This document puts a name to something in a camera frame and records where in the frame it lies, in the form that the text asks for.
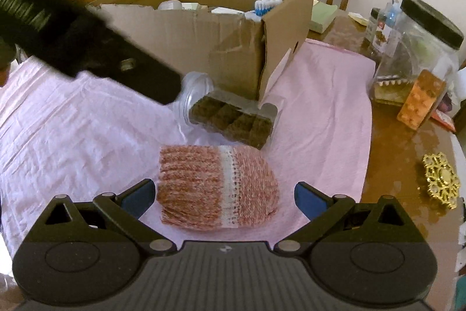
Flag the pink knitted sock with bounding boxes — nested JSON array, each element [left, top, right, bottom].
[[156, 145, 280, 231]]

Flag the clear box of brown blocks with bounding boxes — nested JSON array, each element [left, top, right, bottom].
[[187, 89, 279, 150]]

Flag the clear jar with lid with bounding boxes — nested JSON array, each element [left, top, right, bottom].
[[171, 72, 215, 126]]

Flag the grey sock with blue cuff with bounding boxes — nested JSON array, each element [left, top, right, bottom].
[[244, 0, 283, 23]]

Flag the pink tablecloth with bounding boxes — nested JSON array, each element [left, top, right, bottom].
[[1, 40, 374, 254]]

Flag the gold ornate coaster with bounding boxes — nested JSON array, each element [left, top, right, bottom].
[[422, 152, 460, 210]]

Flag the small jar with black lid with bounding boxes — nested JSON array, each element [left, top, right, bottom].
[[363, 8, 381, 47]]

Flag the large cardboard box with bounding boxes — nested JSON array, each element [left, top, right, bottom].
[[93, 0, 314, 100]]

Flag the large jar with black lid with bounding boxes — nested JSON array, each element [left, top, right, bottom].
[[370, 0, 465, 105]]

